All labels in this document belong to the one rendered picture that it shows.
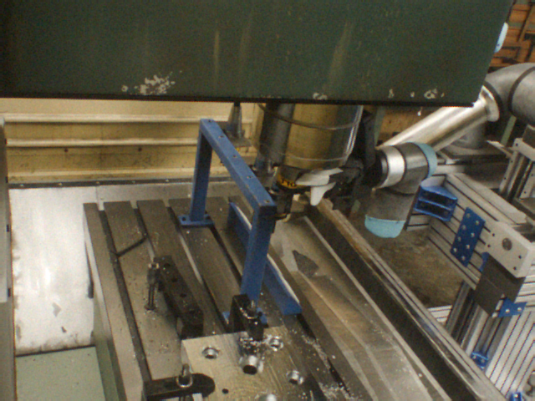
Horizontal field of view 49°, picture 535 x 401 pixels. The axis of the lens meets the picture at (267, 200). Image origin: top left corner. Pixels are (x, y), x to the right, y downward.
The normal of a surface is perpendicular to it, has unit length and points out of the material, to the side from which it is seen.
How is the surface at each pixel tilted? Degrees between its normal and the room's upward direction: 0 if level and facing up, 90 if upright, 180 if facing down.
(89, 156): 90
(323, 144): 90
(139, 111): 90
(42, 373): 0
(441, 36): 90
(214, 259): 0
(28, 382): 0
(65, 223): 24
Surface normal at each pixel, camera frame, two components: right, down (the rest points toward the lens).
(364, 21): 0.36, 0.50
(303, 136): -0.13, 0.46
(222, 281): 0.16, -0.86
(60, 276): 0.29, -0.59
